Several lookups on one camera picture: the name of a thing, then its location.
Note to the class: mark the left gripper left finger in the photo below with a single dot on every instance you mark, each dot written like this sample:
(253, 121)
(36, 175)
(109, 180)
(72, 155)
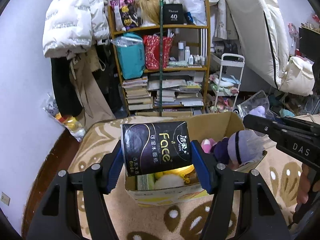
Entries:
(57, 216)

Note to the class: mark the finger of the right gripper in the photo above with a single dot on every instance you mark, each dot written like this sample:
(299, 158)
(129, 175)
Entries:
(272, 136)
(255, 122)

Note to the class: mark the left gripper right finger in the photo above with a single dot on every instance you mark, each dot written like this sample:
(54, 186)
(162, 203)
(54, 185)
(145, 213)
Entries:
(259, 214)

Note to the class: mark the purple white-haired doll plush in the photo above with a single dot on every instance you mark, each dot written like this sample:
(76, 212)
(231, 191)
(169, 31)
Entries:
(240, 148)

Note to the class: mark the pink bear plush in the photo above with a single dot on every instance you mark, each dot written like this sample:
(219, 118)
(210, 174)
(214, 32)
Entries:
(208, 145)

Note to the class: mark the yellow dog plush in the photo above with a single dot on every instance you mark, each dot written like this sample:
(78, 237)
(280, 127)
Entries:
(182, 172)

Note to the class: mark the green tissue pack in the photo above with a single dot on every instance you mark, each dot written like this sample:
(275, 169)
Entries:
(145, 182)

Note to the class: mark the white black fluffy plush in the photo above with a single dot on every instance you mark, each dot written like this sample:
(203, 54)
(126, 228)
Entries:
(169, 181)

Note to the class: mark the black Face tissue pack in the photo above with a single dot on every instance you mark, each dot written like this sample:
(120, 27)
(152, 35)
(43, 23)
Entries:
(155, 147)

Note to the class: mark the person right hand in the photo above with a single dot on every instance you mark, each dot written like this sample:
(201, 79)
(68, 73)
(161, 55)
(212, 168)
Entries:
(304, 185)

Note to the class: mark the clear plastic bag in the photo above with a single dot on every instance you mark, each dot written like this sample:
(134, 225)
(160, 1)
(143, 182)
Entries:
(258, 105)

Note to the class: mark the white rolling cart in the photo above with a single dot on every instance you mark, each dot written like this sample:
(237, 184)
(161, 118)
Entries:
(226, 81)

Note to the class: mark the printed cardboard box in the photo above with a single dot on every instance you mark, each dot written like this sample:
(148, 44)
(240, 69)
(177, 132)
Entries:
(215, 126)

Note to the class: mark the stack of books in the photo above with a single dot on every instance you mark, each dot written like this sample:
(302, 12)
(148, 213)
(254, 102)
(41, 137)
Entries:
(173, 89)

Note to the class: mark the cream folded mattress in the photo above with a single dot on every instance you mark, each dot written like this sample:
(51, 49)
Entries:
(263, 39)

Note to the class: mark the beige tote bag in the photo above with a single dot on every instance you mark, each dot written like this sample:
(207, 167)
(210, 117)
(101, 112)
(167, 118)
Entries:
(94, 105)

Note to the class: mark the yellow wooden bookshelf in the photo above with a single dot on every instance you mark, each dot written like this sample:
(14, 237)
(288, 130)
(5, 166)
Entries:
(199, 45)

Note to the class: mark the red patterned gift bag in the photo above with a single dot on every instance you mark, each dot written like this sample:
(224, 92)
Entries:
(152, 51)

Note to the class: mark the black box marked 40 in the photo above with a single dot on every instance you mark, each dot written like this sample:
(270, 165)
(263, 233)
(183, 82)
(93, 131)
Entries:
(173, 14)

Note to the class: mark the teal bag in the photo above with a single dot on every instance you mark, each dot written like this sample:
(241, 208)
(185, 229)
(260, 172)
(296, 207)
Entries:
(131, 55)

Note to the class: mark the blonde wig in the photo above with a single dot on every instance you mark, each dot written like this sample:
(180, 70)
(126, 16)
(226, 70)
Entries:
(149, 12)

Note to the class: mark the white puffer jacket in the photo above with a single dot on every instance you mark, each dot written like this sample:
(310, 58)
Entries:
(72, 26)

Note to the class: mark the wall outlet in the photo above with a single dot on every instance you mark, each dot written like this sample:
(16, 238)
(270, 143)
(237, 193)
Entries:
(5, 199)

